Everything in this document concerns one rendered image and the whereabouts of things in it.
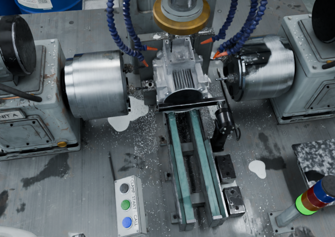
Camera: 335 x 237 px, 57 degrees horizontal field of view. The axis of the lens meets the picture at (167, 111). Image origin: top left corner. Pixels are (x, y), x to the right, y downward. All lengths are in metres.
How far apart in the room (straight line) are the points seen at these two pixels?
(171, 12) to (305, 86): 0.58
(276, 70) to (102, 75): 0.61
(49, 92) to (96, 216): 0.49
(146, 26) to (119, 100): 0.36
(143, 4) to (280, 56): 0.54
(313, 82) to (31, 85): 0.98
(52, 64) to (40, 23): 0.75
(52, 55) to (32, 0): 1.54
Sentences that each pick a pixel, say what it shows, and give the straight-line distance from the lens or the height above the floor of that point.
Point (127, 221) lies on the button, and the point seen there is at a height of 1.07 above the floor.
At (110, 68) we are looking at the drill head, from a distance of 1.08.
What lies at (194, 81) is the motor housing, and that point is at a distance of 1.11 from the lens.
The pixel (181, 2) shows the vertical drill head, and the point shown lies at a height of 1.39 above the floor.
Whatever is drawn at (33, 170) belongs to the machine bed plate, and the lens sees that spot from 1.37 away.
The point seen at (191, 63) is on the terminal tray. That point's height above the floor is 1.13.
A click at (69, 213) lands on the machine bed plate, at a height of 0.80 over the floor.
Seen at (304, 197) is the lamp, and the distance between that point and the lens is 1.01.
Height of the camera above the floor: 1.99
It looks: 58 degrees down
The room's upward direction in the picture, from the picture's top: 1 degrees clockwise
